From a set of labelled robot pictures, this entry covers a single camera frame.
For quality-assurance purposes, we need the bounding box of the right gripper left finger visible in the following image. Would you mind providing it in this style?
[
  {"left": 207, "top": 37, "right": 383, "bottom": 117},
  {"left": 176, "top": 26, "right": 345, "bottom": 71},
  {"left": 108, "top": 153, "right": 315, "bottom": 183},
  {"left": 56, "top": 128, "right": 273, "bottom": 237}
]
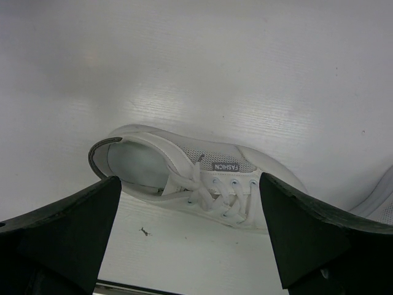
[{"left": 1, "top": 176, "right": 122, "bottom": 294}]

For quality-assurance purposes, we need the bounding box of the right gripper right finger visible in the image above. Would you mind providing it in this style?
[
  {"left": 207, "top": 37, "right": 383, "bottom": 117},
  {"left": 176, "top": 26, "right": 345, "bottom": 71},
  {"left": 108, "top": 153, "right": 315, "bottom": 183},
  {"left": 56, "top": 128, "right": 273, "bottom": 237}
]
[{"left": 259, "top": 173, "right": 392, "bottom": 294}]

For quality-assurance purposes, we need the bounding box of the white lace-up sneaker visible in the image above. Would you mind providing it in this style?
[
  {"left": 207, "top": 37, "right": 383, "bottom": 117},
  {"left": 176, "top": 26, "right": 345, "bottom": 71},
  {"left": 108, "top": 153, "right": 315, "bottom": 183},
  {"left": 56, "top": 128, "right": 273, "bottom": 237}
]
[{"left": 88, "top": 125, "right": 305, "bottom": 234}]

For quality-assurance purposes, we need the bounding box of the white sneaker right side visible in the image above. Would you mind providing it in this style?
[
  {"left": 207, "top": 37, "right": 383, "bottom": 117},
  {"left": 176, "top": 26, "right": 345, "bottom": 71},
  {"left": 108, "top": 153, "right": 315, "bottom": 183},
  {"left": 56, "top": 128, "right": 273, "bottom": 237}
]
[{"left": 349, "top": 167, "right": 393, "bottom": 225}]

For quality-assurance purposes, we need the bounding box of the aluminium mounting rail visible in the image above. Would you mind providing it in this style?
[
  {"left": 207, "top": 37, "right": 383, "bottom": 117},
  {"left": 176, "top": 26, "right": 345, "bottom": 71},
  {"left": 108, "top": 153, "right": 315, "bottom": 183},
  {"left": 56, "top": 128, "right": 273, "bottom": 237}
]
[{"left": 93, "top": 279, "right": 286, "bottom": 295}]

